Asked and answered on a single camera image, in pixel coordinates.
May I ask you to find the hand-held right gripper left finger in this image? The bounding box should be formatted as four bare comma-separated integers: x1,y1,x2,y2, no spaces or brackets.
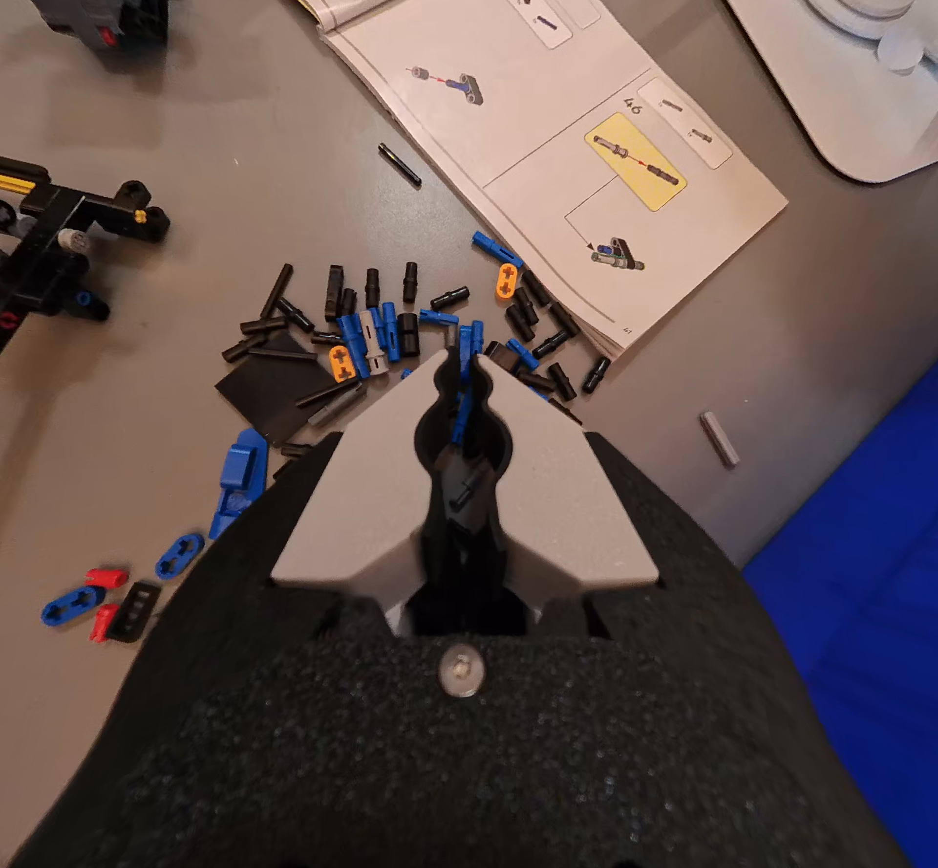
271,349,460,636

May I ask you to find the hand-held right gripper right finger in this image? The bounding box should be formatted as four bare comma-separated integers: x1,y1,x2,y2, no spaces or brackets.
471,355,661,611

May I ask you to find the black grey lego connector piece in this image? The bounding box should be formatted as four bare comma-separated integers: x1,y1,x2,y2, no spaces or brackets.
437,441,501,530

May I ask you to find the pile of lego pieces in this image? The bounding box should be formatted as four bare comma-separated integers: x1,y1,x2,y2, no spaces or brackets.
214,230,614,447

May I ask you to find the black yellow lego assembly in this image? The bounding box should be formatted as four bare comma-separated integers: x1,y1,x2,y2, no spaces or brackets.
0,155,172,354

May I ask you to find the blue lego panel piece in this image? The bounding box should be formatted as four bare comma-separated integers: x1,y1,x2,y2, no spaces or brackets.
207,427,270,541

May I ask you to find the grey lego axle connector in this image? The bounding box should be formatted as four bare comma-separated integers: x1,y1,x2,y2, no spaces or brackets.
698,410,741,469

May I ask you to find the blue thin lego liftarm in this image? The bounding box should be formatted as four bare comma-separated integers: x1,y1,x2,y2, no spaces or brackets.
154,531,208,581
40,584,107,627

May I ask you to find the black lego liftarm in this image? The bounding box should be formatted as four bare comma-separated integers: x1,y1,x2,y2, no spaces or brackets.
106,579,164,645

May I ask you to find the black lego axle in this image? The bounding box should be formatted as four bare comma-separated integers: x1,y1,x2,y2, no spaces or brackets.
377,141,425,189

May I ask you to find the lego instruction booklet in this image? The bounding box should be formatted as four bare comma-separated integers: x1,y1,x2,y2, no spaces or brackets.
222,0,790,362

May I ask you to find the blue plastic bin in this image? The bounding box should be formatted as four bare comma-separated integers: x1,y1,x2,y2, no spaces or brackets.
740,362,938,868

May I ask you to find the wooden sign board white stand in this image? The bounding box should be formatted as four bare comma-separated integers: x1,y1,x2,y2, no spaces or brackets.
682,0,938,185

